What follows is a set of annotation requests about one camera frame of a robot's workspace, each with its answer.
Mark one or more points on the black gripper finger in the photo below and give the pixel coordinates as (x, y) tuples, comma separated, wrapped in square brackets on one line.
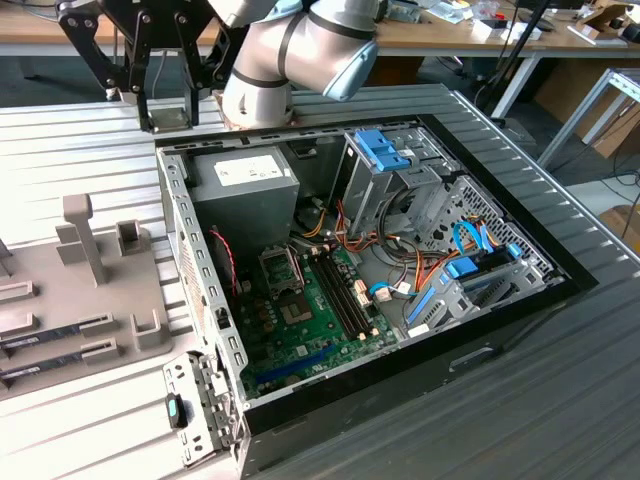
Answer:
[(92, 52), (192, 70)]

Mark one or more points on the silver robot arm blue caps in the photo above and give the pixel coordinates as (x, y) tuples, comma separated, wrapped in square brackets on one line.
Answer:
[(310, 45)]

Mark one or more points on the CPU socket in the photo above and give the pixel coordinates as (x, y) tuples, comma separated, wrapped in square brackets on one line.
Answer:
[(295, 309)]

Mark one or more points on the grey power supply unit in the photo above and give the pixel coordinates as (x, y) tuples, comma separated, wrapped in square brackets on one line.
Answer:
[(240, 215)]

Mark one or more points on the black case fan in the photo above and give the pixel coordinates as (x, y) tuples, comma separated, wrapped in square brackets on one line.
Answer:
[(220, 270)]

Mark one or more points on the grey metal drive cage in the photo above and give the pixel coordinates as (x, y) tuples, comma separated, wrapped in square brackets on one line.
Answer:
[(365, 195)]

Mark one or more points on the grey parts rack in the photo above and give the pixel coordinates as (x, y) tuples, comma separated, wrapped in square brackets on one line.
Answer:
[(120, 295)]

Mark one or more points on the black RAM slot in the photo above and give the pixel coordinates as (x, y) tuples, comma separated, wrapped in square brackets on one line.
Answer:
[(349, 295), (335, 295)]

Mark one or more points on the white board connector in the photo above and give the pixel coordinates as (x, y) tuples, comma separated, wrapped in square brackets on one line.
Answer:
[(365, 299), (361, 286)]

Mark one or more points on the dark RAM stick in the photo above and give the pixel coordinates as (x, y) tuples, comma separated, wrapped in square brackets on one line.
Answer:
[(50, 361), (50, 333)]

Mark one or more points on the green motherboard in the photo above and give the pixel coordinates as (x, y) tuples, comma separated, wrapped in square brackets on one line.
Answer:
[(320, 345)]

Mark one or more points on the blue expansion slot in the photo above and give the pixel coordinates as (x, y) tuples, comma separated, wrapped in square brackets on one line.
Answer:
[(295, 365)]

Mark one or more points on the blue plastic bay lever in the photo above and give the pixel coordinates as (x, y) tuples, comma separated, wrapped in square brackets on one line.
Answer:
[(421, 305)]

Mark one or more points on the black stand pole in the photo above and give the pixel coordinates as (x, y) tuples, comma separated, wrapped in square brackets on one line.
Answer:
[(520, 41)]

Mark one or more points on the black disk blue carrier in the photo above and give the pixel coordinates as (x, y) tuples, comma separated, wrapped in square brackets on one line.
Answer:
[(462, 267)]

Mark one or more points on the white small boxes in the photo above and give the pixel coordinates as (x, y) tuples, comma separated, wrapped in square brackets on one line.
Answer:
[(525, 34)]

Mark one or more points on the black latch blue tab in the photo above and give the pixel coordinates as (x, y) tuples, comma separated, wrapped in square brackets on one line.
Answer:
[(176, 415)]

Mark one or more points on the grey metal disk bay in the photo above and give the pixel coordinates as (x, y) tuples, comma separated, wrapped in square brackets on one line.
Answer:
[(450, 305)]

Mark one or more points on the wooden desk white legs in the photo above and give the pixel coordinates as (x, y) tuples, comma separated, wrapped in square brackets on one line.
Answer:
[(550, 42)]

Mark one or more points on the black open PC case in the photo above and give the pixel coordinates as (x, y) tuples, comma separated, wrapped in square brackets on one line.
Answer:
[(520, 217)]

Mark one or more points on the small open cardboard box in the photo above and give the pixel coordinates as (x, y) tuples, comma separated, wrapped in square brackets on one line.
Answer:
[(600, 17)]

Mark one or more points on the flat brown cardboard sheets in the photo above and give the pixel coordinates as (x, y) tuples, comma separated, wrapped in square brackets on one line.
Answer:
[(617, 135)]

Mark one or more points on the brown cardboard carton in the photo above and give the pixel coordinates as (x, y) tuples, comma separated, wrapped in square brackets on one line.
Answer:
[(622, 220)]

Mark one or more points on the grey metal slot bracket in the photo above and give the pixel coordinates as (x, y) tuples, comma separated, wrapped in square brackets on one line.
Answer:
[(192, 380)]

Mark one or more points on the aluminium profile frame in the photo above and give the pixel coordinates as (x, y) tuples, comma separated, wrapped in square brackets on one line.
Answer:
[(575, 114)]

